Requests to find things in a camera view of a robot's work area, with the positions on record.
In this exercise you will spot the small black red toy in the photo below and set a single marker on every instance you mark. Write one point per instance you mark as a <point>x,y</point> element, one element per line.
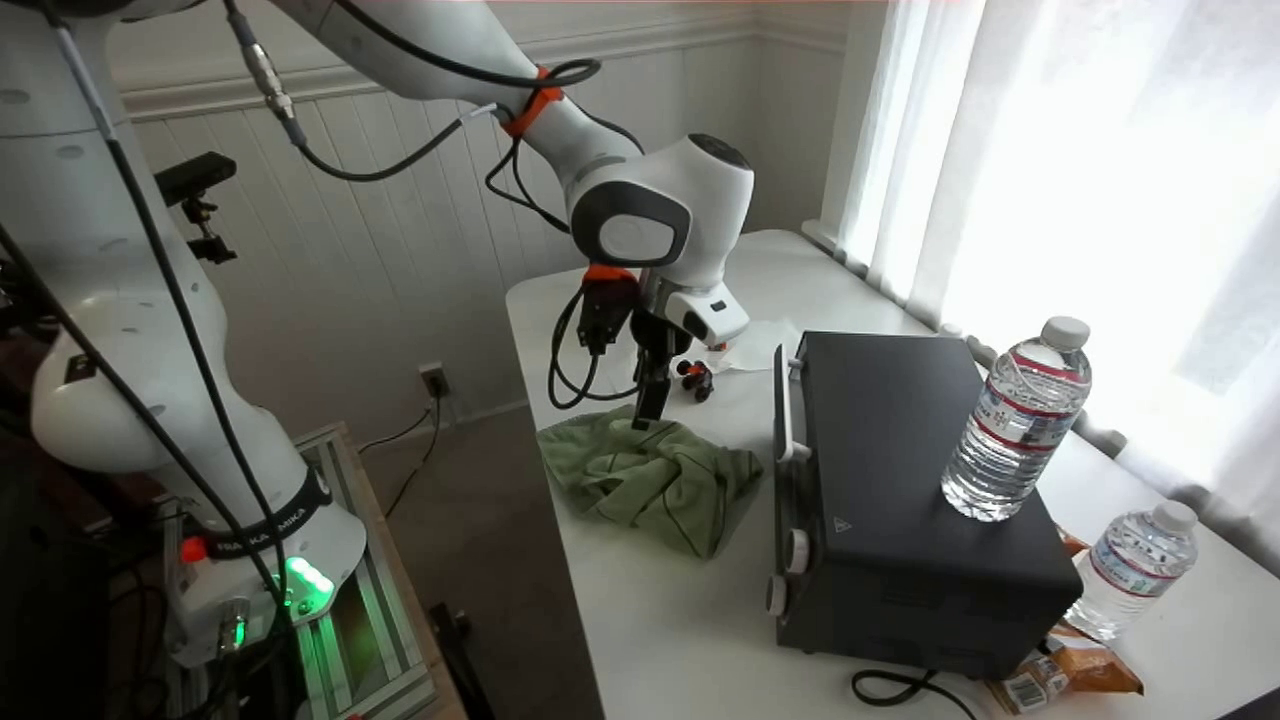
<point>692,378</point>

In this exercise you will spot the white wall outlet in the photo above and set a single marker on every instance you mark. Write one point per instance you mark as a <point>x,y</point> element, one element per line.
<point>434,382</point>

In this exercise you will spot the metal robot cart frame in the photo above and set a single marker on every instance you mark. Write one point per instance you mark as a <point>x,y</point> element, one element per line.
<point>372,573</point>

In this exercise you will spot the black camera on stand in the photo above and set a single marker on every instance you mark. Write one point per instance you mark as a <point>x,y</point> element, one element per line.
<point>197,181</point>

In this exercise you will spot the orange snack packet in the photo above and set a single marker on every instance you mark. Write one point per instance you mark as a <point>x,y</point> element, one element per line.
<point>1101,666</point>

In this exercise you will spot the white window curtain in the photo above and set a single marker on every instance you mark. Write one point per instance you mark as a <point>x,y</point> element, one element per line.
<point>1104,174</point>

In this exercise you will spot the black toaster oven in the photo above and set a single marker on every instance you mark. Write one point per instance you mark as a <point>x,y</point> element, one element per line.
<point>906,533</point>

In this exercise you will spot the large clear water bottle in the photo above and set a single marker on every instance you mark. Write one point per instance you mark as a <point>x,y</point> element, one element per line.
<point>1013,427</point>

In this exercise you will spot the orange black wrist connector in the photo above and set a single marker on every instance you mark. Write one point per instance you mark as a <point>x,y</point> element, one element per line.
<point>606,306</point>

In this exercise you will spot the small clear water bottle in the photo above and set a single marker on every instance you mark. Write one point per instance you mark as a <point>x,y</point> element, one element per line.
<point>1146,548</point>

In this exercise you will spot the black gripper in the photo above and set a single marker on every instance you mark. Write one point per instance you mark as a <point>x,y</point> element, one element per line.
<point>658,346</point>

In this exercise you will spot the small printed snack box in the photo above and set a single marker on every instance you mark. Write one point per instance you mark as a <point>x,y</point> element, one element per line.
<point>1030,684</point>

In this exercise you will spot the green towel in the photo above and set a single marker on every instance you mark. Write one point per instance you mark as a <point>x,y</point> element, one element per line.
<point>653,480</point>

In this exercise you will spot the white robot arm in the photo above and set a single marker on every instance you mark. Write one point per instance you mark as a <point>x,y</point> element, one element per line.
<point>642,203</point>

